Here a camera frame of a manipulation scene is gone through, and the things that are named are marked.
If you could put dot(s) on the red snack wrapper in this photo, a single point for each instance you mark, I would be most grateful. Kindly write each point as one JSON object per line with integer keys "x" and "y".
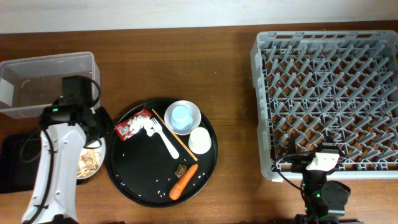
{"x": 122, "y": 129}

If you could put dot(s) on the rice and food scraps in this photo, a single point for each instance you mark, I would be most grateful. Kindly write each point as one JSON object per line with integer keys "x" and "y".
{"x": 88, "y": 163}

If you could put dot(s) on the small white bowl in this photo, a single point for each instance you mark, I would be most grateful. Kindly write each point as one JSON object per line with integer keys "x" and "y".
{"x": 196, "y": 114}

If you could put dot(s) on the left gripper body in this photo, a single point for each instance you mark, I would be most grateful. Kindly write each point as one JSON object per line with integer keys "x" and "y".
{"x": 106, "y": 126}

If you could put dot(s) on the orange carrot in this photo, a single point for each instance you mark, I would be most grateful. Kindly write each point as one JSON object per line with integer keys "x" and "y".
{"x": 178, "y": 188}

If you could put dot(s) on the brown food chunk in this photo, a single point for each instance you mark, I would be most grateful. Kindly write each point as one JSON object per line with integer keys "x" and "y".
{"x": 181, "y": 170}

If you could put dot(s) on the white plastic fork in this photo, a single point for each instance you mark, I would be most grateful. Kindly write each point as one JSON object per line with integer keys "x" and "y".
{"x": 158, "y": 129}

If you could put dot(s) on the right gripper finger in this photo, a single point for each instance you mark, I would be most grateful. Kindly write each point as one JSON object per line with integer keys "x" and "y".
{"x": 291, "y": 149}
{"x": 329, "y": 140}

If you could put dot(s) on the clear plastic bin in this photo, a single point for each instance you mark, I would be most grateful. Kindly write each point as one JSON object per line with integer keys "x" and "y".
{"x": 28, "y": 85}

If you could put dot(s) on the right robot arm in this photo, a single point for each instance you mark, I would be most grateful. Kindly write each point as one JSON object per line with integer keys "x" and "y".
{"x": 324, "y": 199}

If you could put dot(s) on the white tissue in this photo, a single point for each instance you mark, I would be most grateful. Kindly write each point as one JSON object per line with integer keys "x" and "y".
{"x": 139, "y": 122}

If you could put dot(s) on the round black serving tray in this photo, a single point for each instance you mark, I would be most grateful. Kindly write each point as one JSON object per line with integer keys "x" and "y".
{"x": 143, "y": 170}

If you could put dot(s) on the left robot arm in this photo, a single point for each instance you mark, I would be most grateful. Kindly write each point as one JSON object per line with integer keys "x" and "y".
{"x": 53, "y": 198}

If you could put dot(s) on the grey dishwasher rack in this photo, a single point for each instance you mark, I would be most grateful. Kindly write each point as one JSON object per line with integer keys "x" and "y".
{"x": 315, "y": 84}

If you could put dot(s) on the white plate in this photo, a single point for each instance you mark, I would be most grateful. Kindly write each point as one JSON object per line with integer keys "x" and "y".
{"x": 98, "y": 147}

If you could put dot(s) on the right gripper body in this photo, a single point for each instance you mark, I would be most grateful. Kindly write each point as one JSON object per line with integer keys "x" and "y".
{"x": 300, "y": 165}

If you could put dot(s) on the light blue cup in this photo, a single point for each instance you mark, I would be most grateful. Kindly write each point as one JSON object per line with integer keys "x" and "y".
{"x": 181, "y": 118}

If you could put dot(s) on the wooden chopstick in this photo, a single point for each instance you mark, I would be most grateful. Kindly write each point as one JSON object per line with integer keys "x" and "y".
{"x": 176, "y": 137}

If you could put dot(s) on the white cup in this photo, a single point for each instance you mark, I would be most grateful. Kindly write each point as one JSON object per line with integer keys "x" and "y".
{"x": 199, "y": 141}

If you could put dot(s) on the black rectangular tray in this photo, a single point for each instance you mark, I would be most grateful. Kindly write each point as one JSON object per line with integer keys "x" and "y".
{"x": 20, "y": 156}

